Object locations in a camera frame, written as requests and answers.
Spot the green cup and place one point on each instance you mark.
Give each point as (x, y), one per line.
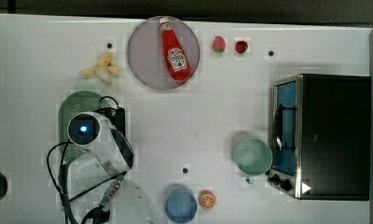
(253, 157)

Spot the grey round plate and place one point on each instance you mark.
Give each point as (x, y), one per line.
(146, 58)

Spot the black toaster oven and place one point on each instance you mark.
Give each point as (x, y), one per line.
(320, 132)

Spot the dark red strawberry toy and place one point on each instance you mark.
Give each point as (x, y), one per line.
(241, 46)

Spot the blue bowl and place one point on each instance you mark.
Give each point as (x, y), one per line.
(181, 206)

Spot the red ketchup bottle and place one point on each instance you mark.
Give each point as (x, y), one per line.
(175, 57)

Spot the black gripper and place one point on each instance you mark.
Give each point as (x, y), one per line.
(112, 121)

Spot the orange slice toy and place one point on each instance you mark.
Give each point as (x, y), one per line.
(207, 200)

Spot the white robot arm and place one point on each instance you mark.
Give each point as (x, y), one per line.
(96, 187)

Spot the green strainer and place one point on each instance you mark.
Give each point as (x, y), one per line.
(79, 101)

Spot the pink strawberry toy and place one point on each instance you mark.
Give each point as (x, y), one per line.
(219, 44)

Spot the peeled banana toy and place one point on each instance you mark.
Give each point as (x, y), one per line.
(104, 68)

